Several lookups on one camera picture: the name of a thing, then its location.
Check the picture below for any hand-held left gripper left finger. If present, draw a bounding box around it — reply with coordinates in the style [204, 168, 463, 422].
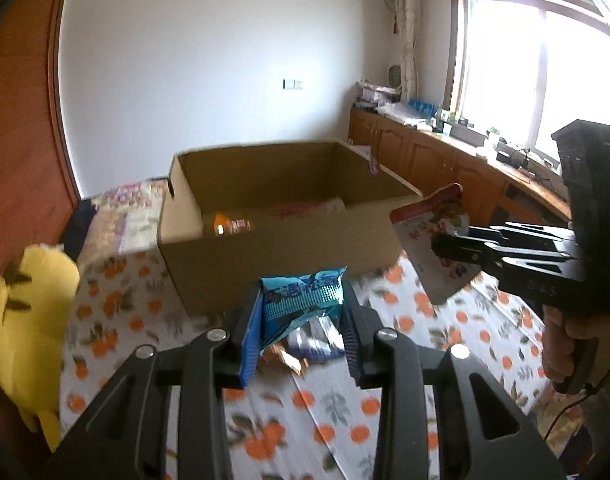
[48, 280, 266, 480]

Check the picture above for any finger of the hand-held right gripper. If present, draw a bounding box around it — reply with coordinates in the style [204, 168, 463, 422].
[431, 234, 584, 282]
[452, 224, 579, 257]

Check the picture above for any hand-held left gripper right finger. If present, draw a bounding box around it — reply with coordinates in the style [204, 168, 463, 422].
[340, 280, 568, 480]

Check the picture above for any white and red snack packet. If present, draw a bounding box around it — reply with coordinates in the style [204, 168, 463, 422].
[389, 183, 483, 306]

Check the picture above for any teal snack packet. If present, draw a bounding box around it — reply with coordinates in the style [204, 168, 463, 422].
[259, 266, 348, 348]

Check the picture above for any brown cardboard box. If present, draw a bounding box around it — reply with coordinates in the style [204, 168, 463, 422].
[157, 141, 425, 317]

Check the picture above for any person's right hand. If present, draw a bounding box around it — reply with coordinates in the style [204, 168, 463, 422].
[541, 305, 600, 388]

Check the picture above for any orange foil snack packet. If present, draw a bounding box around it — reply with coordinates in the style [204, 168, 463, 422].
[260, 345, 306, 376]

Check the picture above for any silver and blue snack packet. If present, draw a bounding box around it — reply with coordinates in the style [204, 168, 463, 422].
[287, 317, 346, 361]

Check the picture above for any orange fruit print bedsheet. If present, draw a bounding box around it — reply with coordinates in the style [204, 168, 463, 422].
[60, 250, 560, 480]

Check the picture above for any black device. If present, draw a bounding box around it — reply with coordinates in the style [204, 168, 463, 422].
[495, 142, 536, 167]

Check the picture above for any wooden cabinet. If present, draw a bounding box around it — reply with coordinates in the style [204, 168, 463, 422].
[347, 107, 573, 233]

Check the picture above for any amber glossy snack packet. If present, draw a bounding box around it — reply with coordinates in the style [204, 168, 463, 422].
[212, 212, 258, 237]

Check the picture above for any window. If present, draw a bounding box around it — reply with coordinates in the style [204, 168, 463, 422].
[447, 0, 610, 161]

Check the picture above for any floral quilt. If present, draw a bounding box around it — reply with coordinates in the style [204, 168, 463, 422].
[78, 180, 171, 266]

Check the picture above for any dark blue cloth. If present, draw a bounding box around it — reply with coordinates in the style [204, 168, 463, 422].
[62, 197, 98, 261]

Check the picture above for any yellow plush toy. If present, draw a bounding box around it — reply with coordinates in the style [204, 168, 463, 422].
[0, 244, 81, 453]

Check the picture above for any pale patterned curtain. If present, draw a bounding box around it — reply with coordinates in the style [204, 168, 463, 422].
[390, 0, 422, 103]

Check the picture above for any brown wooden panel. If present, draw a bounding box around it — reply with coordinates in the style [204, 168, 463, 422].
[0, 0, 86, 311]

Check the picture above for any black cable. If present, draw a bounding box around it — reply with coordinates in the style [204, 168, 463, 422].
[545, 385, 602, 442]

